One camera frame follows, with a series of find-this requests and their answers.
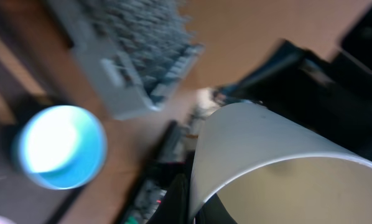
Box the brown plastic serving tray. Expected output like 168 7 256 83
0 95 84 224

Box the light blue bowl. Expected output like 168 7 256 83
11 105 108 190

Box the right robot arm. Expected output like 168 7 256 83
213 6 372 161

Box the grey dishwasher rack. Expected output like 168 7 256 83
47 0 204 120

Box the white cup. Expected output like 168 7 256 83
189 103 372 223

